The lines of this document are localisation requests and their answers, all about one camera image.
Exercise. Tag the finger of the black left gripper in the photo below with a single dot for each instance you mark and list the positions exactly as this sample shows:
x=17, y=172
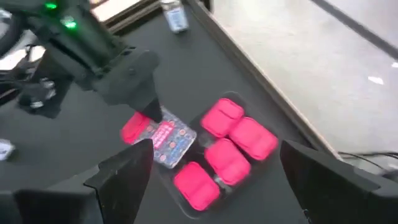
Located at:
x=133, y=81

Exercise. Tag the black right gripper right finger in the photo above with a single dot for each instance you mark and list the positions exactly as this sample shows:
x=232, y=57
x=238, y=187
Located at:
x=326, y=193

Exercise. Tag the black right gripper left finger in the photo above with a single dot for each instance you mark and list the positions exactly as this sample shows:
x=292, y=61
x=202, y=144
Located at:
x=124, y=180

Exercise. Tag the pink cube with cap bottom-left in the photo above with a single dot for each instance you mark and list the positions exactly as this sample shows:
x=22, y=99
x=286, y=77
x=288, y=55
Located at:
x=172, y=141

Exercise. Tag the grey translucent plastic bin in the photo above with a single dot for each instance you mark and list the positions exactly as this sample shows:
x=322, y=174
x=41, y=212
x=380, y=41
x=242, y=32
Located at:
x=252, y=175

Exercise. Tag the smoked paprika tin red lid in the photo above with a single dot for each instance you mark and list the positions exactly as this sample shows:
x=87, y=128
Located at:
x=253, y=138

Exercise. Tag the pink cube with cap top-left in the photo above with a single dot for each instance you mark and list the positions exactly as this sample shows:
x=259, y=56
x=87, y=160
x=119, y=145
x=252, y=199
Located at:
x=222, y=116

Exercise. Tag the bagel seasoning jar white lid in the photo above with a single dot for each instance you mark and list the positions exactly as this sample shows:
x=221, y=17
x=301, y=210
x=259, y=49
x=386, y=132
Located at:
x=4, y=149
x=175, y=17

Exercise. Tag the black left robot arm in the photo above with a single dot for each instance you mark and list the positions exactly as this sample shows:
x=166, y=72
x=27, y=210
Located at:
x=37, y=21

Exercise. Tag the wooden table board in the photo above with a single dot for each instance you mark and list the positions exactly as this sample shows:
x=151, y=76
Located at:
x=118, y=7

